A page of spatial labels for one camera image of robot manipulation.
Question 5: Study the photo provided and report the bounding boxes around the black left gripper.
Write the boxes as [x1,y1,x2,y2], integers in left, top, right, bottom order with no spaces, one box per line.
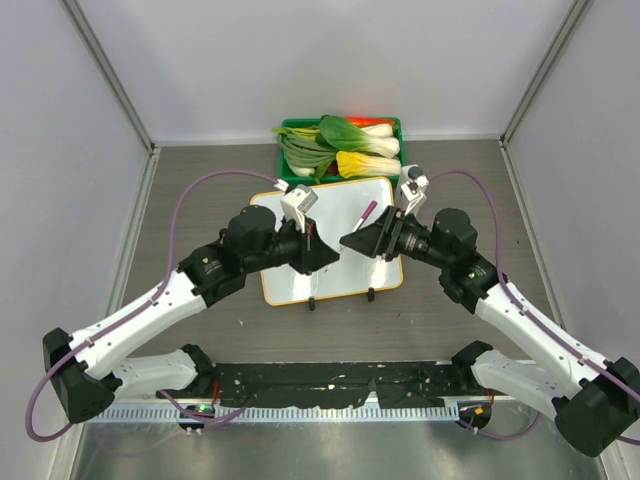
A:
[244,214,339,276]

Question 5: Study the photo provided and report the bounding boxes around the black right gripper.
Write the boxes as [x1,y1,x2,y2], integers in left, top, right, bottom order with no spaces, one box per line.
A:
[340,205,452,271]

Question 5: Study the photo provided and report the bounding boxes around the orange-framed whiteboard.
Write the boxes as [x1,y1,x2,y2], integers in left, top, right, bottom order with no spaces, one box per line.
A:
[249,175,405,307]

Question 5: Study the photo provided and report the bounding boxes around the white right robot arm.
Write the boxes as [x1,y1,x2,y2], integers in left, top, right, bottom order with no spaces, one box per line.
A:
[340,207,639,457]

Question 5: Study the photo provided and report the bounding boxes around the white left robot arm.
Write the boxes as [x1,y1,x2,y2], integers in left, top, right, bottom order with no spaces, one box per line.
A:
[43,205,339,424]

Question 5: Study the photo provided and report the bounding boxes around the yellow-leaf cabbage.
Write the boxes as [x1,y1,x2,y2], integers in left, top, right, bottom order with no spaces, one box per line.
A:
[336,151,401,178]

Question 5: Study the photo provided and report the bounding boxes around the white plastic bottle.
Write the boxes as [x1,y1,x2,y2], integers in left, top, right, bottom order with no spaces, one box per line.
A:
[394,164,426,203]

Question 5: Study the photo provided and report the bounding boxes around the white radish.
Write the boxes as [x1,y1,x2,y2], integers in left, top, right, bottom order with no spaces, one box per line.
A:
[289,165,315,177]

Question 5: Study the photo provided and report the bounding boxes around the green long beans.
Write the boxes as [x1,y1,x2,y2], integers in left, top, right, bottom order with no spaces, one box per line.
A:
[272,126,337,168]

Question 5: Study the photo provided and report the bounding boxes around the green bok choy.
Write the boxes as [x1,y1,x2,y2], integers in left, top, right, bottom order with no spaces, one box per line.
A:
[319,115,400,158]

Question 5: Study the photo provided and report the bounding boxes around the orange carrot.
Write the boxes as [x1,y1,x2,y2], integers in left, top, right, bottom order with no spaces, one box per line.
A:
[345,116,397,128]

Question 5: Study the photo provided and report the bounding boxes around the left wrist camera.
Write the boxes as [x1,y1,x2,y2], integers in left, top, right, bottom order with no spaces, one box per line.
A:
[274,179,318,233]

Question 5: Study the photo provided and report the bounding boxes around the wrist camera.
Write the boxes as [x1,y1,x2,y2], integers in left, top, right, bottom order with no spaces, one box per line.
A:
[274,179,318,233]
[396,175,429,216]

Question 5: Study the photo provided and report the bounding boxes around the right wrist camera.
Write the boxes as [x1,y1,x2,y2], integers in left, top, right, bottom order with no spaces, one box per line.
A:
[396,175,429,216]

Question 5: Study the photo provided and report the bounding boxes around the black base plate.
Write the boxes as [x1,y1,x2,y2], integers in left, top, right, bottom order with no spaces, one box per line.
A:
[155,360,496,410]

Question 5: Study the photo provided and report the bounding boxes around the white slotted cable duct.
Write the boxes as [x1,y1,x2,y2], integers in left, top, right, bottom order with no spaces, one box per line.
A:
[89,402,459,424]

